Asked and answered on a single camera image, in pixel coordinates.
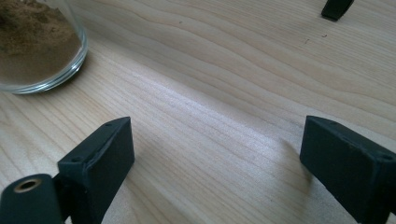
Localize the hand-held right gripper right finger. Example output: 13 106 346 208
299 115 396 224

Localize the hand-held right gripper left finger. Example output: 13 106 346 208
53 116 135 224

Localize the short glass jar white lid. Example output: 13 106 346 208
0 0 89 95

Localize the black raised shelf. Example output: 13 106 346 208
320 0 356 22

